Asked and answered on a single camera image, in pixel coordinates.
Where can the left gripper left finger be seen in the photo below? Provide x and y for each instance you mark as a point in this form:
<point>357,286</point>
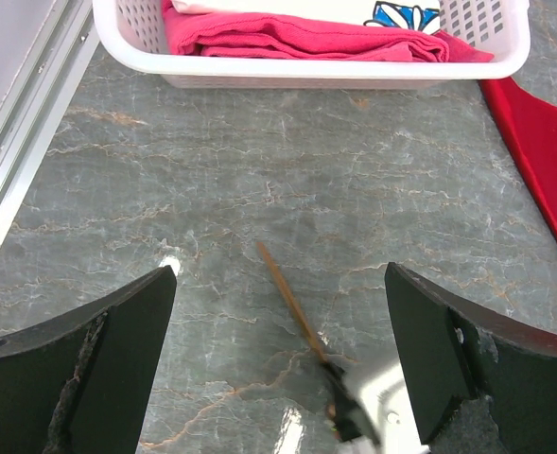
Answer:
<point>80,382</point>

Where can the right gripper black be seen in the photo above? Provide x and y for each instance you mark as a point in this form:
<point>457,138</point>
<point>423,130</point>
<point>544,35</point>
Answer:
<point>370,408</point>

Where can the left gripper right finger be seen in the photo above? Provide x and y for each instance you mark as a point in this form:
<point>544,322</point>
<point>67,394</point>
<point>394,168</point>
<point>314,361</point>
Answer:
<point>478,381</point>

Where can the red cloth napkin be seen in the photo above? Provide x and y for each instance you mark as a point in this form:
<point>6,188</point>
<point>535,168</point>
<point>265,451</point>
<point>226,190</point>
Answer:
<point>528,127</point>

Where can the white folded shirt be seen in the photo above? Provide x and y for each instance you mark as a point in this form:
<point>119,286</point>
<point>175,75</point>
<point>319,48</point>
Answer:
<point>423,16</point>

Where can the white plastic basket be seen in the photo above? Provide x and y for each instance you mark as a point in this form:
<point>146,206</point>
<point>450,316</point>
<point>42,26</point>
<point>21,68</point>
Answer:
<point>133,32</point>

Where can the pink folded towel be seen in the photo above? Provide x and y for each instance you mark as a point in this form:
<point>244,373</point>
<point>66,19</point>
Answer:
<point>272,36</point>

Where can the aluminium frame rail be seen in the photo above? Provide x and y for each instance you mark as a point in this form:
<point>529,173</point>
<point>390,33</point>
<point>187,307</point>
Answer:
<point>38,98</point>

